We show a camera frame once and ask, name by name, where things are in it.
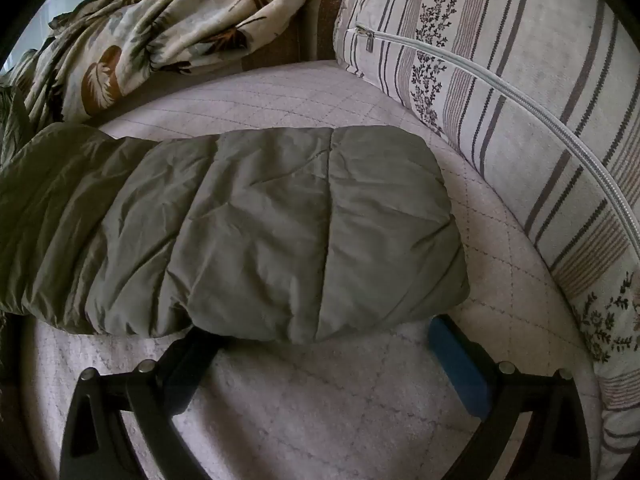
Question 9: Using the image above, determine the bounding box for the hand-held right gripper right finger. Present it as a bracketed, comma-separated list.
[427, 314, 594, 480]

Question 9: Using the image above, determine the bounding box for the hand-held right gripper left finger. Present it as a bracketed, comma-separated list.
[59, 327, 227, 480]

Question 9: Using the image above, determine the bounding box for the striped floral back cushion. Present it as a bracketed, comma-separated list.
[332, 0, 640, 471]

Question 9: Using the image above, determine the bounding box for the leaf print blanket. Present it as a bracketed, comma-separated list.
[0, 0, 329, 136]

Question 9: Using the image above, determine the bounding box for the pink quilted bed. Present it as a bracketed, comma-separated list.
[20, 59, 603, 480]

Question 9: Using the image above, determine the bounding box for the olive quilted puffer jacket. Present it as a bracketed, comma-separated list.
[0, 122, 472, 347]

